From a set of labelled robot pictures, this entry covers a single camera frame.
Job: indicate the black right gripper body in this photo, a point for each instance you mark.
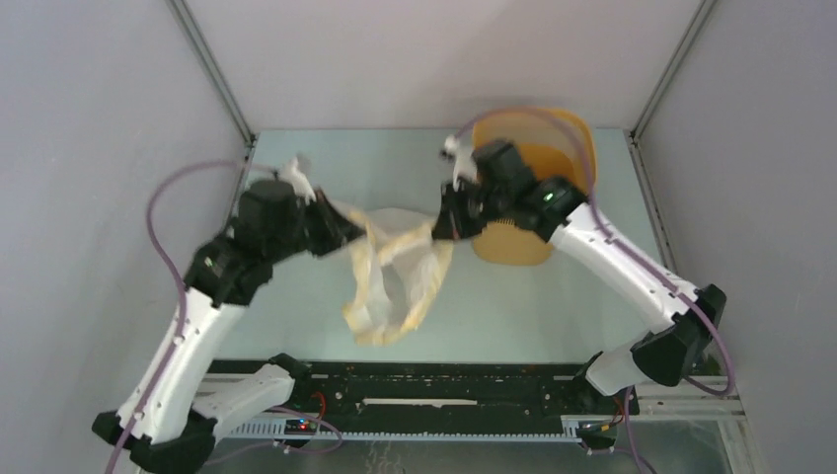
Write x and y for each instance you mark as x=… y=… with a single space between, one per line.
x=467 y=208

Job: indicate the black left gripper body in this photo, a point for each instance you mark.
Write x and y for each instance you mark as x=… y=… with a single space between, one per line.
x=319 y=226

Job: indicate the translucent cream trash bag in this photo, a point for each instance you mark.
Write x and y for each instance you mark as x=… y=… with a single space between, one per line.
x=398 y=271

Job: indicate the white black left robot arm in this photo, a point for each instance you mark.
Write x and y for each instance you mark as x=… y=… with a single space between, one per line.
x=165 y=426

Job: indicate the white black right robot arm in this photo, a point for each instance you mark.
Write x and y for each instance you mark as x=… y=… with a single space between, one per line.
x=492 y=184

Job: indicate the orange slotted plastic trash bin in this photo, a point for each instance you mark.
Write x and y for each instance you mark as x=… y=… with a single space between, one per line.
x=549 y=152

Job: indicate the small electronics board with leds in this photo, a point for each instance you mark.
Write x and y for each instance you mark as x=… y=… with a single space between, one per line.
x=300 y=427

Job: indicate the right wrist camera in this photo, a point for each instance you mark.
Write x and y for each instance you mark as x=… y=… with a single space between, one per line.
x=461 y=156

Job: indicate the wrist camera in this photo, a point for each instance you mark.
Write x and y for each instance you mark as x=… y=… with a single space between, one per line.
x=461 y=156
x=293 y=174

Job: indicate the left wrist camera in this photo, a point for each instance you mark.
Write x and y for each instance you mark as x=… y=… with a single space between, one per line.
x=293 y=174

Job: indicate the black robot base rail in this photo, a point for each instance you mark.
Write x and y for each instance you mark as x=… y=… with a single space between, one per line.
x=453 y=401

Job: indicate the aluminium frame post right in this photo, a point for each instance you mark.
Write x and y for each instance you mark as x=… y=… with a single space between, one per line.
x=681 y=51

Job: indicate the aluminium frame post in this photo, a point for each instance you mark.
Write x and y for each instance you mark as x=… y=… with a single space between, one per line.
x=201 y=48
x=681 y=51

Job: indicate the aluminium frame post left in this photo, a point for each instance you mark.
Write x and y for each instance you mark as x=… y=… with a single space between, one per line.
x=201 y=48

